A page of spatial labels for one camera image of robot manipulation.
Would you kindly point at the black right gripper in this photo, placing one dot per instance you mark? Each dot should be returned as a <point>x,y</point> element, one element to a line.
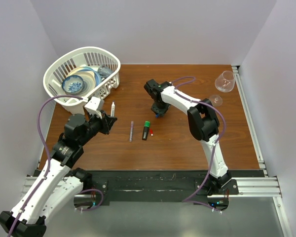
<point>161,111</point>

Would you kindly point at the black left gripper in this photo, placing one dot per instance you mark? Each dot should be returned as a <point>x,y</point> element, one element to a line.
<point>105,127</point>

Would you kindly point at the blue pen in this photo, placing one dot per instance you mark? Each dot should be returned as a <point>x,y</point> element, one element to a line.
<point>112,109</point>

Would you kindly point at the purple marker pen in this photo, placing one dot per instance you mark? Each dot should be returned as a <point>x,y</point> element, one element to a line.
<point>131,131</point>

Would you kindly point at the black green highlighter pen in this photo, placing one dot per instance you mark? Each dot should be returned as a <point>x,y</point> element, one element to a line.
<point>145,133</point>

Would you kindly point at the green highlighter cap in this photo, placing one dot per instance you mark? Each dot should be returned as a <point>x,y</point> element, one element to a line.
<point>147,124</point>

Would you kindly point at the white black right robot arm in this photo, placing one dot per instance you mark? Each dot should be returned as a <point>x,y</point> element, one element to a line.
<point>203,125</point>

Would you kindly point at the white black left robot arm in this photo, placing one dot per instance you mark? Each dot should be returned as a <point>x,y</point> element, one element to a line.
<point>58,183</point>

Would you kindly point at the light blue plate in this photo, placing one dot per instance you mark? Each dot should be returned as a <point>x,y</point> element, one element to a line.
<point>97,77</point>

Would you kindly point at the beige blue plate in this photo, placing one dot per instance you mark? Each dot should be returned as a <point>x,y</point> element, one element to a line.
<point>88,76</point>

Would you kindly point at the grey blue mug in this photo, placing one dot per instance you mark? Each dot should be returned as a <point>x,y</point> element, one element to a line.
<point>104,71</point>

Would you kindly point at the blue patterned bowl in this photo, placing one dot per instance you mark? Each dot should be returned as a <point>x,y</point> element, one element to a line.
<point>73,84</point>

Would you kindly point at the clear wine glass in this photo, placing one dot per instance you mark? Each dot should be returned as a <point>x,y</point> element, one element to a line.
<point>225,83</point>

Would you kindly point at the white dish rack basket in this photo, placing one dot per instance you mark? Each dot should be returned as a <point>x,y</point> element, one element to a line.
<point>88,56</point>

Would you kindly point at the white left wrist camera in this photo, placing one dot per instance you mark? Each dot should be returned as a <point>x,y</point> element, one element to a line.
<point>94,106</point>

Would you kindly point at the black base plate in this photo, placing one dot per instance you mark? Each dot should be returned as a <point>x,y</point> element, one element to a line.
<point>156,186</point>

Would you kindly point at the aluminium frame rail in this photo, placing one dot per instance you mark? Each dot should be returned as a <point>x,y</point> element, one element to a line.
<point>250,123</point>

